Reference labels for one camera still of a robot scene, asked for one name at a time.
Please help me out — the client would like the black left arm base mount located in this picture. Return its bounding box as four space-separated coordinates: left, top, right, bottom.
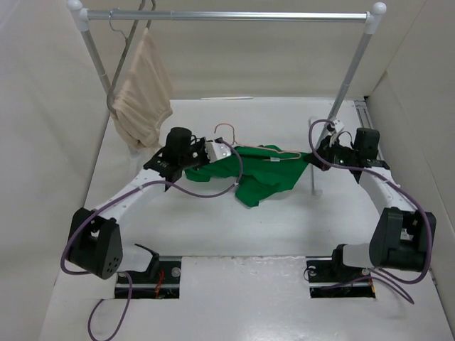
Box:
114 244 182 300

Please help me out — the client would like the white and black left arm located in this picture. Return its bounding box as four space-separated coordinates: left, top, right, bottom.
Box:
60 127 216 282

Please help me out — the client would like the aluminium rail at right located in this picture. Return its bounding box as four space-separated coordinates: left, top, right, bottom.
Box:
354 99 383 157

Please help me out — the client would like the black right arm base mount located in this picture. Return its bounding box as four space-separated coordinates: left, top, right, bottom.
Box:
304 244 375 298

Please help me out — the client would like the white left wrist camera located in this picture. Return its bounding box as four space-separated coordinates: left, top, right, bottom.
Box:
205 141 232 163

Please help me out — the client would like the white and metal clothes rack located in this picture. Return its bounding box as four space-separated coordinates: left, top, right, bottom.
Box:
66 0 388 196

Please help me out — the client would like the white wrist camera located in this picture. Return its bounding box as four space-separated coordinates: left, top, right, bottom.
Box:
205 141 232 163
326 119 345 147

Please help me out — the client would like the beige garment on hanger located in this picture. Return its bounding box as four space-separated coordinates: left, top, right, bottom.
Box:
111 28 173 150

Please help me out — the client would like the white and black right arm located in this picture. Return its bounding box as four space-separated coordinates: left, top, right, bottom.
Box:
304 124 437 284

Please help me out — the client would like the pink wire hanger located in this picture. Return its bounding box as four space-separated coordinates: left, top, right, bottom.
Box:
213 122 302 161

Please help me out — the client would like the green t shirt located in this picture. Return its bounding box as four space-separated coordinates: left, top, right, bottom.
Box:
185 145 308 207

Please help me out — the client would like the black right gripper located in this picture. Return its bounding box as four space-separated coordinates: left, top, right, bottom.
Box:
305 134 359 171

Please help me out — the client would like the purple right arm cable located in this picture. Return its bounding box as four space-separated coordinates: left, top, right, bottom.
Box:
307 119 437 305

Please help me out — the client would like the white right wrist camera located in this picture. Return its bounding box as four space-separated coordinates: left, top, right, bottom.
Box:
326 119 345 147

